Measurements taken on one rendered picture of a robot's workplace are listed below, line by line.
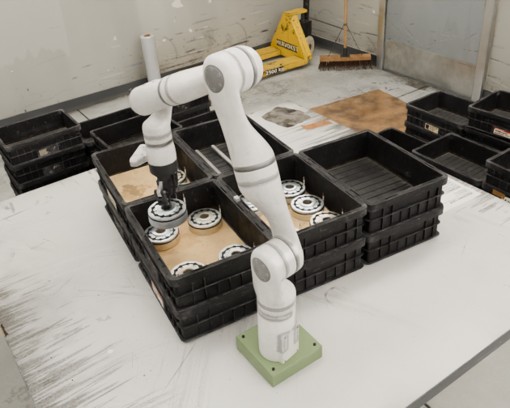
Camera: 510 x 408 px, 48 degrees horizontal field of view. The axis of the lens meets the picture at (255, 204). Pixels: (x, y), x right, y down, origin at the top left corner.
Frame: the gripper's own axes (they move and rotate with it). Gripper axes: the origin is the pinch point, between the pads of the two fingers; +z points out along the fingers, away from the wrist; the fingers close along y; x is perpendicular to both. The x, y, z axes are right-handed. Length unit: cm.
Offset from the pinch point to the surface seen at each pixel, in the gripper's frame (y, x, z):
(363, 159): 58, -52, 17
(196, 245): 4.1, -3.9, 16.9
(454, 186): 62, -85, 30
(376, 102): 300, -64, 99
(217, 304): -16.8, -14.5, 20.0
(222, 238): 8.1, -10.9, 17.0
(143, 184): 37.3, 23.4, 16.7
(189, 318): -20.5, -7.5, 21.8
